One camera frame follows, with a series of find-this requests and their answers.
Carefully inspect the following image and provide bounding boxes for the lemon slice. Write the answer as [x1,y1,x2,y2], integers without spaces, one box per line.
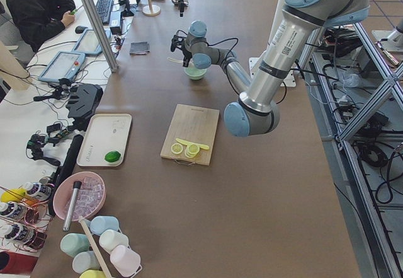
[171,142,183,155]
[184,144,200,159]

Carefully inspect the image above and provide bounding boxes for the green cup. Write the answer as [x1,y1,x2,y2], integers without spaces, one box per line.
[60,233,90,258]

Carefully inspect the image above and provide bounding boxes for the aluminium frame post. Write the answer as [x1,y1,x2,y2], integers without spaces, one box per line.
[81,0,118,72]

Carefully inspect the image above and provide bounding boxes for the cream rabbit tray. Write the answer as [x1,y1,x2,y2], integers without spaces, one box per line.
[76,113,132,167]

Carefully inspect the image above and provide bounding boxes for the white plastic spoon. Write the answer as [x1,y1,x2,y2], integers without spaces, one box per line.
[167,57,183,64]

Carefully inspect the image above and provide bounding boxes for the clear ice cubes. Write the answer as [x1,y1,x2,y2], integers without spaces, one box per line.
[72,177,105,221]

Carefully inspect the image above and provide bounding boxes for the pink ribbed bowl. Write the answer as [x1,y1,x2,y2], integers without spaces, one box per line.
[53,171,106,221]

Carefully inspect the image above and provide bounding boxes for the green lime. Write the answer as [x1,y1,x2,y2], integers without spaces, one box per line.
[104,150,121,163]

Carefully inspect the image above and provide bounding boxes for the grey blue cup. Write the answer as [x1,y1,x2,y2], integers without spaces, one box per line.
[72,251,101,274]

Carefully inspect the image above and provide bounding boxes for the light blue cup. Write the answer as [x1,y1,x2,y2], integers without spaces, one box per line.
[90,216,120,236]

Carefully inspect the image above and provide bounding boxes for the yellow cup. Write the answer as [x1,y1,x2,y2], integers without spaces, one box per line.
[79,269,106,278]

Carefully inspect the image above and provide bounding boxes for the metal muddler in bowl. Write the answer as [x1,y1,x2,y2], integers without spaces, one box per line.
[62,181,82,232]

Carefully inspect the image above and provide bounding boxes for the teach pendant far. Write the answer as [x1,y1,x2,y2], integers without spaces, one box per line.
[72,28,102,57]

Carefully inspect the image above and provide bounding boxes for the teach pendant near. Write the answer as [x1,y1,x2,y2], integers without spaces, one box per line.
[38,51,86,83]

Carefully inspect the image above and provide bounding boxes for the yellow plastic knife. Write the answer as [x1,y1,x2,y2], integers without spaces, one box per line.
[175,138,210,150]

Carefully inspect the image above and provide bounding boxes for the cream white cup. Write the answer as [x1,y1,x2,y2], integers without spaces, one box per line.
[99,229,129,253]

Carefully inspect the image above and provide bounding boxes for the lemon slice lower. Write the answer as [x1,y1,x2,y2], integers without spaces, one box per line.
[184,144,200,159]

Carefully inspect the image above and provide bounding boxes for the black keyboard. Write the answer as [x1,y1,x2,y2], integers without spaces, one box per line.
[95,0,113,25]

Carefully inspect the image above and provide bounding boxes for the grey folded cloth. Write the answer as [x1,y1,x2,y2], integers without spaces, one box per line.
[129,42,150,55]

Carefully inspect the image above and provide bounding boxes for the person in black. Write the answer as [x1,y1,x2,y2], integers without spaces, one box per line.
[6,0,76,52]

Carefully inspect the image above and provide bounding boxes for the teach pendant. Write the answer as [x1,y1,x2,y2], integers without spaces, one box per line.
[72,28,102,57]
[38,51,86,83]

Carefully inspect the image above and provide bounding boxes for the wooden rack handle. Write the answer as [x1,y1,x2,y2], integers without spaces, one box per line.
[78,217,112,278]

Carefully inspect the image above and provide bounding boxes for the wooden cutting board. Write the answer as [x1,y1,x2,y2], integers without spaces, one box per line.
[160,104,220,166]

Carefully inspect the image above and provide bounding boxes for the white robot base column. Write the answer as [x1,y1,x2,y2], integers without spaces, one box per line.
[248,0,319,88]

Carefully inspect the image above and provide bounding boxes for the light green bowl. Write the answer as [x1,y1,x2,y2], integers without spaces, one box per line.
[184,66,207,81]

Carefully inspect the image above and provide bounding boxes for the lemon slice upper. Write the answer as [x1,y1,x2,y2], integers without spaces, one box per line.
[171,142,183,155]

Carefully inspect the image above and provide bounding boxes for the pink cup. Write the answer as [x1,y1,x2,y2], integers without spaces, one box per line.
[110,245,141,277]

